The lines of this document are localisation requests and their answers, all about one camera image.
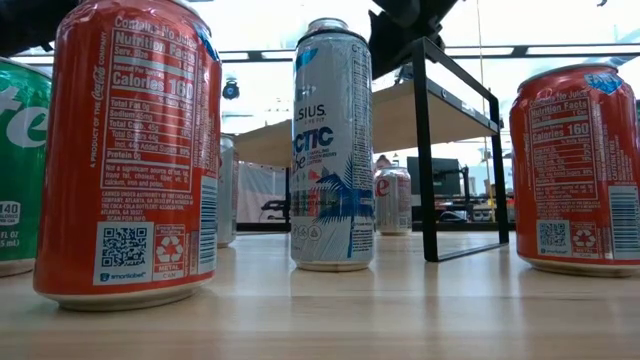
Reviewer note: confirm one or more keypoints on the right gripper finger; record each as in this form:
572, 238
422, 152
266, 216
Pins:
387, 45

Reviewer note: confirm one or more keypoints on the white blue Celsius can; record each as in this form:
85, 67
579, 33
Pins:
332, 150

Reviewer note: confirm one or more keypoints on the red Fanta can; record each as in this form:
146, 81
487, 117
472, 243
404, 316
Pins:
125, 150
575, 175

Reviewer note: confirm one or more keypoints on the green Sprite can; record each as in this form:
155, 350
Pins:
22, 175

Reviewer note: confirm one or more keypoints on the black computer monitor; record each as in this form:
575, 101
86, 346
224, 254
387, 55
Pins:
432, 175

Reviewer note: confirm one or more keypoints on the silver Diet Coke can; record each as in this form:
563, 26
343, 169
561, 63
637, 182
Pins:
227, 200
392, 200

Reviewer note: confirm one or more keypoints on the white curtain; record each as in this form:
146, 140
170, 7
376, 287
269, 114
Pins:
257, 195

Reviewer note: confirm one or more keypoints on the black ceiling camera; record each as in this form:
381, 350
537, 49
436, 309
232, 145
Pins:
230, 90

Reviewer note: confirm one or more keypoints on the black metal table frame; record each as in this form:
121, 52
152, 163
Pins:
265, 227

